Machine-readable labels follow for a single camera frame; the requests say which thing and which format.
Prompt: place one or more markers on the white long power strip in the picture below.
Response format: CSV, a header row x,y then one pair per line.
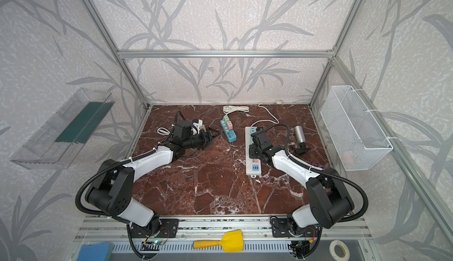
x,y
253,165

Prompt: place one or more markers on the white square power strip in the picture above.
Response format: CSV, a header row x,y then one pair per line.
x,y
162,131

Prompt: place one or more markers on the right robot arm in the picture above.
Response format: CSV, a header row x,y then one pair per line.
x,y
332,198

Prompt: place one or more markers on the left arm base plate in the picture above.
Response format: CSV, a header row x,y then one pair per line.
x,y
167,228

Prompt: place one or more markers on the blue sponge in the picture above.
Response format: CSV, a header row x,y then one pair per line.
x,y
95,252

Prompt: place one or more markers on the pink plug adapter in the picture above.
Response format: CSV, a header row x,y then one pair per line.
x,y
229,125

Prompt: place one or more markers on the white wire basket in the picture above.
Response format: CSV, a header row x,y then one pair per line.
x,y
357,137

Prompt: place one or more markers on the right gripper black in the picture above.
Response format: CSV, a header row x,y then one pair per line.
x,y
256,136

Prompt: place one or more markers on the blue power strip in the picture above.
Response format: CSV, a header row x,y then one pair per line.
x,y
228,109

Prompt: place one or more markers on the silver hair dryer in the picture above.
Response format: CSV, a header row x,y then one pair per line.
x,y
301,147

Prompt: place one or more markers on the yellow toy shovel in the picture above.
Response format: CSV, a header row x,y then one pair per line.
x,y
231,242

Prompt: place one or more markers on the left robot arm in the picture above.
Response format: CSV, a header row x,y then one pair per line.
x,y
110,191

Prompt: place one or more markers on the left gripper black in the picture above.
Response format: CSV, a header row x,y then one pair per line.
x,y
206,137

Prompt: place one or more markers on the clear plastic wall shelf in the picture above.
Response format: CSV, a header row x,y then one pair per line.
x,y
58,142

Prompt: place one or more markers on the white tape roll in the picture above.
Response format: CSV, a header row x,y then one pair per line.
x,y
339,251

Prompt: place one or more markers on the purple pink toy rake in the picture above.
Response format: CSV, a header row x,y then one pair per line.
x,y
322,167

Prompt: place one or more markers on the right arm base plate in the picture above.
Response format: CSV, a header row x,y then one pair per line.
x,y
286,227

